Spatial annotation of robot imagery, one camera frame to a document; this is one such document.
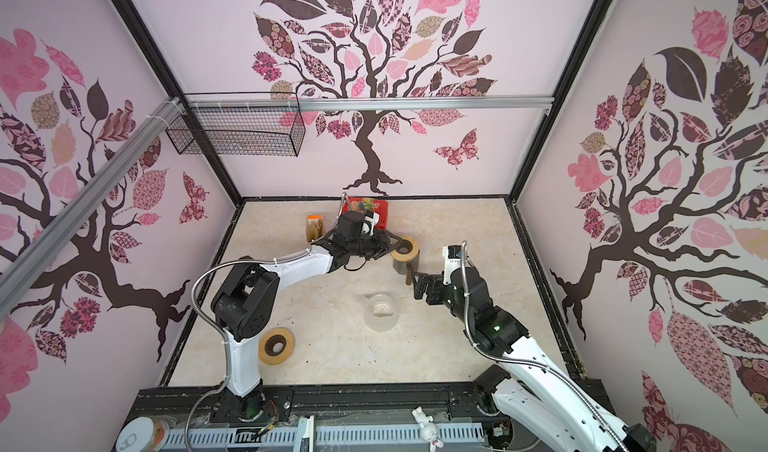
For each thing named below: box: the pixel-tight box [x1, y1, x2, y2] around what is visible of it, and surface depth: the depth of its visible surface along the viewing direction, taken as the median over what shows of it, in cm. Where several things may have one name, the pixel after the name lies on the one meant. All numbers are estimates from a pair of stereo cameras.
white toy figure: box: [411, 406, 444, 452], surface depth 69 cm
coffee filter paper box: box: [306, 214, 325, 243], surface depth 103 cm
